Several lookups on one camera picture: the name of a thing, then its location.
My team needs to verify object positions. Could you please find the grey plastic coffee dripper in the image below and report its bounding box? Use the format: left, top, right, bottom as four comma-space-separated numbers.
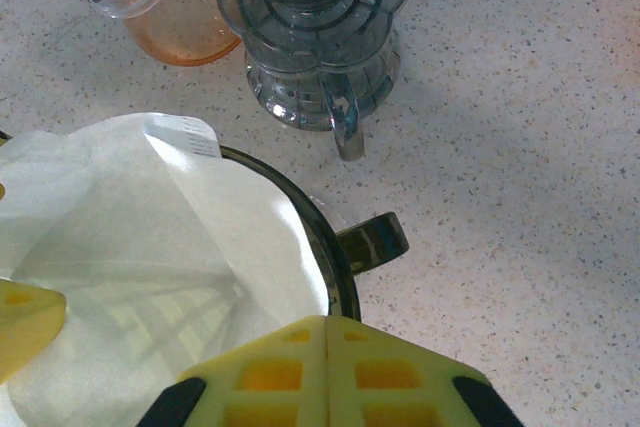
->
122, 0, 414, 73

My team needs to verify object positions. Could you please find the orange plastic coffee server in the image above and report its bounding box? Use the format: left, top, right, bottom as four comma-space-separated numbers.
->
97, 0, 244, 67

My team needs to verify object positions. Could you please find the white paper coffee filter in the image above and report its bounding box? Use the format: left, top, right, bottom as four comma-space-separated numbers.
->
0, 111, 334, 427

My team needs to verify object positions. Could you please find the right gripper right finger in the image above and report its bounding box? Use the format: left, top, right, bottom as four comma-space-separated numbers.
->
327, 315, 526, 427

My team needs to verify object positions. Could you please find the dark green coffee dripper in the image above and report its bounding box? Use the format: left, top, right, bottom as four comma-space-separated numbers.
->
0, 129, 411, 328

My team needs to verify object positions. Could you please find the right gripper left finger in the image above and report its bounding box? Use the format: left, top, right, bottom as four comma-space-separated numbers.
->
144, 315, 329, 427

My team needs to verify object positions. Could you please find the grey plastic coffee server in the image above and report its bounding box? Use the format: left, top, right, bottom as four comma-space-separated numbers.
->
243, 29, 403, 162

